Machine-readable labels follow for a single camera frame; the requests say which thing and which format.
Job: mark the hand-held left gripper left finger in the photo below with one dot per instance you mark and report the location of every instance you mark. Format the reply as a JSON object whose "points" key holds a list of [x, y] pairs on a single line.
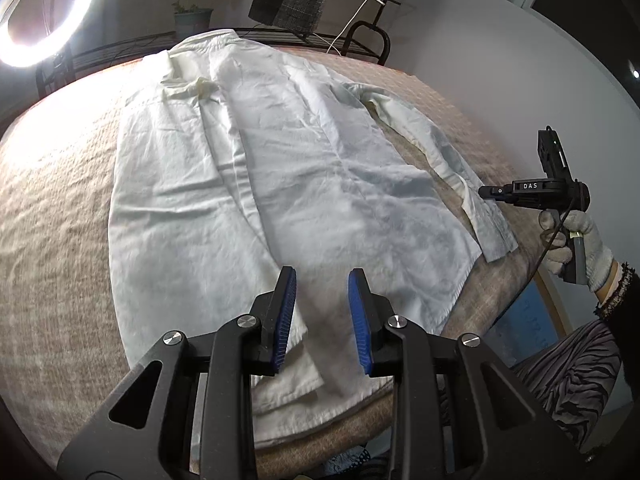
{"points": [[285, 310]]}

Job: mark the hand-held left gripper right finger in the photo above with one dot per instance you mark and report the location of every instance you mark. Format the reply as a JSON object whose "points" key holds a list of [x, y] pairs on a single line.
{"points": [[357, 320]]}

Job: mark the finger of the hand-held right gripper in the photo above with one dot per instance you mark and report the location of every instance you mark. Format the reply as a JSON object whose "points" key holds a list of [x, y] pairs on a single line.
{"points": [[495, 191]]}

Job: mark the white shirt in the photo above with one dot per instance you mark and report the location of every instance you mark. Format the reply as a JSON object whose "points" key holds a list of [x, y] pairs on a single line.
{"points": [[300, 185]]}

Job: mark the person's right forearm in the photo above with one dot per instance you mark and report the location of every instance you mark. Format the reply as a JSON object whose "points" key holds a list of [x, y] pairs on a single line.
{"points": [[625, 295]]}

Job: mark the black metal clothes rack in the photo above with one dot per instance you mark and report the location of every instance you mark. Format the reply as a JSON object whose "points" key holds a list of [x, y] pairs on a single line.
{"points": [[100, 52]]}

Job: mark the person's right hand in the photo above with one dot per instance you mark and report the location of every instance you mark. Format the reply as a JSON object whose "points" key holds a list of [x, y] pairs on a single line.
{"points": [[590, 245]]}

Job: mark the blue panel with wooden rim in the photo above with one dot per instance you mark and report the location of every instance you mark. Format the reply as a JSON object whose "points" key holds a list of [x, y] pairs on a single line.
{"points": [[530, 325]]}

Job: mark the window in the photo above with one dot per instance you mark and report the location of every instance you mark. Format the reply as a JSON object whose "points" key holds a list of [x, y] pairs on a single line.
{"points": [[575, 15]]}

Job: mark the person's striped clothing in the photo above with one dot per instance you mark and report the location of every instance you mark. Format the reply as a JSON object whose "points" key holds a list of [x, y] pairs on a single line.
{"points": [[575, 370]]}

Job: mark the beige checked blanket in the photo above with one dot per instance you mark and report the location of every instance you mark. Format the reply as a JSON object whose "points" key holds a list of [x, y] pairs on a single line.
{"points": [[60, 210]]}

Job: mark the potted plant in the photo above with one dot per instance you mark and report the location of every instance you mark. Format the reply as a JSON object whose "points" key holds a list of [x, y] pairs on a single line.
{"points": [[192, 22]]}

